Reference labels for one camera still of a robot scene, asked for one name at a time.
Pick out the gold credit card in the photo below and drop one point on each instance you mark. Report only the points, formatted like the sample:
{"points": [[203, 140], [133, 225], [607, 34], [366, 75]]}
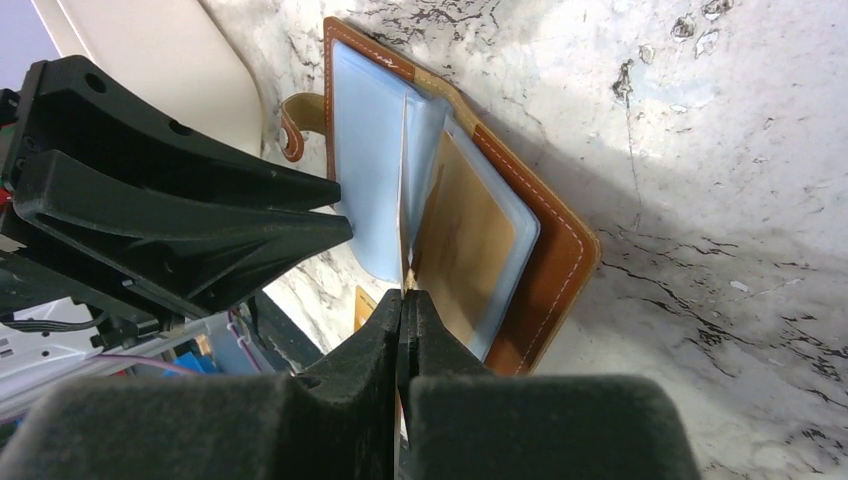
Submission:
{"points": [[464, 242]]}

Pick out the white rectangular plastic tray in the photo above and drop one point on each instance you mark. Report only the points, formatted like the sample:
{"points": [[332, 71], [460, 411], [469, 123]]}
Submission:
{"points": [[169, 53]]}

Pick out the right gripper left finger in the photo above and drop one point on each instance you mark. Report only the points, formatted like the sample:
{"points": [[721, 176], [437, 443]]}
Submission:
{"points": [[335, 420]]}

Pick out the brown leather card holder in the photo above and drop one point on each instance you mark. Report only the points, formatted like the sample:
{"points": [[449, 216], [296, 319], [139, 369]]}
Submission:
{"points": [[381, 116]]}

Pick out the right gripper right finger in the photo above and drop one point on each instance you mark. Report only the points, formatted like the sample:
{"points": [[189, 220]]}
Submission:
{"points": [[466, 422]]}

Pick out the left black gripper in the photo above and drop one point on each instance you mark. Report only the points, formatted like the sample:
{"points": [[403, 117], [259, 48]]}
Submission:
{"points": [[119, 206]]}

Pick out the small blue object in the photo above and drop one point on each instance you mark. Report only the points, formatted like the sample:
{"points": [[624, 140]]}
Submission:
{"points": [[197, 363]]}

